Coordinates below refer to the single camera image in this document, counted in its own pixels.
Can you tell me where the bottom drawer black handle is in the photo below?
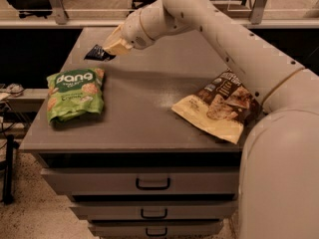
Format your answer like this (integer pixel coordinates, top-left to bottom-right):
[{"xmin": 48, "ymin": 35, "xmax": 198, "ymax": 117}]
[{"xmin": 145, "ymin": 228, "xmax": 167, "ymax": 237}]

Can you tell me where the top drawer black handle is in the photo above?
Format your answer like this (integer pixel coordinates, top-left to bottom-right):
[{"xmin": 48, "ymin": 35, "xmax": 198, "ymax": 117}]
[{"xmin": 136, "ymin": 178, "xmax": 170, "ymax": 190}]

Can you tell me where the grey side shelf left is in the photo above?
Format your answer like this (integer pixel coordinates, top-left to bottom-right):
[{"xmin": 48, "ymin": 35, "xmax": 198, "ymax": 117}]
[{"xmin": 0, "ymin": 84, "xmax": 48, "ymax": 113}]

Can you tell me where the black stand left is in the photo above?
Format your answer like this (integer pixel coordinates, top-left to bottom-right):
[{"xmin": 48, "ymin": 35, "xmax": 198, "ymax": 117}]
[{"xmin": 0, "ymin": 134, "xmax": 19, "ymax": 204}]

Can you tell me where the middle drawer black handle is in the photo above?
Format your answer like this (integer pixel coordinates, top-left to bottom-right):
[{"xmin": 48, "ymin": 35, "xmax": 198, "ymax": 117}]
[{"xmin": 140, "ymin": 208, "xmax": 168, "ymax": 220}]

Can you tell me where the grey drawer cabinet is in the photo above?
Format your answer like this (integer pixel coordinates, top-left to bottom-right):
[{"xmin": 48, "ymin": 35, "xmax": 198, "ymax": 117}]
[{"xmin": 21, "ymin": 27, "xmax": 242, "ymax": 239}]

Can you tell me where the green dang rice chip bag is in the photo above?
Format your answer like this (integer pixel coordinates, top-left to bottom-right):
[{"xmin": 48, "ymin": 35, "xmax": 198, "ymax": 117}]
[{"xmin": 47, "ymin": 68, "xmax": 105, "ymax": 123}]

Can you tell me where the drawer black handle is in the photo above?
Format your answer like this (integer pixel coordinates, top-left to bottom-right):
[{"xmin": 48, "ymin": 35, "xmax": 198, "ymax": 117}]
[
  {"xmin": 136, "ymin": 178, "xmax": 170, "ymax": 190},
  {"xmin": 145, "ymin": 228, "xmax": 167, "ymax": 237},
  {"xmin": 140, "ymin": 208, "xmax": 168, "ymax": 220}
]

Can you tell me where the dark blue rxbar wrapper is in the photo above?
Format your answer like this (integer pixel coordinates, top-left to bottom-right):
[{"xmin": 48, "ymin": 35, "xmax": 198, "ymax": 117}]
[{"xmin": 85, "ymin": 45, "xmax": 116, "ymax": 61}]

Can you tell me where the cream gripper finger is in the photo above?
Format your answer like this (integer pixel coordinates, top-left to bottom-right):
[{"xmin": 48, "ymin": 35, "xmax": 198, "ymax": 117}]
[{"xmin": 103, "ymin": 24, "xmax": 133, "ymax": 56}]

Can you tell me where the brown sea salt chip bag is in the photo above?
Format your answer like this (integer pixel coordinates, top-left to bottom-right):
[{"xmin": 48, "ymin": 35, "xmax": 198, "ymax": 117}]
[{"xmin": 171, "ymin": 69, "xmax": 261, "ymax": 144}]

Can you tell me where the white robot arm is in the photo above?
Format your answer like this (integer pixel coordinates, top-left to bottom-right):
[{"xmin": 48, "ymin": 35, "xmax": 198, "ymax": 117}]
[{"xmin": 104, "ymin": 0, "xmax": 319, "ymax": 239}]

